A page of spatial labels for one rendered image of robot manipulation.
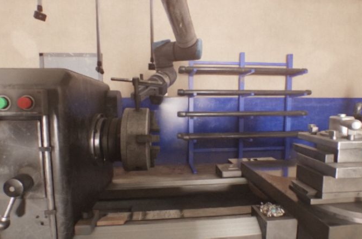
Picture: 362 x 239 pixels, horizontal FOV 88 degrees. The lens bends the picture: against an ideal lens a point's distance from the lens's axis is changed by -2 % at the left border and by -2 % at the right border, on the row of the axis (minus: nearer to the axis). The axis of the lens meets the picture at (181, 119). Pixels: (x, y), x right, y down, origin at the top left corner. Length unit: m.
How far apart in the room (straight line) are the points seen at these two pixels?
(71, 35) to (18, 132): 3.75
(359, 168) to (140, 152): 0.63
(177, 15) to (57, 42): 3.75
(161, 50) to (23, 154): 0.64
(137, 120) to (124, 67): 3.24
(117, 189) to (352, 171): 0.87
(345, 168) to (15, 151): 0.85
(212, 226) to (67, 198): 0.44
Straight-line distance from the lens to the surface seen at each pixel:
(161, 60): 0.94
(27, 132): 0.62
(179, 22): 0.78
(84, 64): 4.07
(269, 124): 4.41
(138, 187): 1.00
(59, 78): 0.62
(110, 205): 1.09
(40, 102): 0.58
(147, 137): 0.67
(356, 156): 0.75
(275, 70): 4.04
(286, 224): 0.75
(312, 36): 5.08
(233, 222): 0.73
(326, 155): 0.68
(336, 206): 0.71
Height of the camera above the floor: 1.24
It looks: 5 degrees down
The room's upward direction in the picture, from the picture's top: straight up
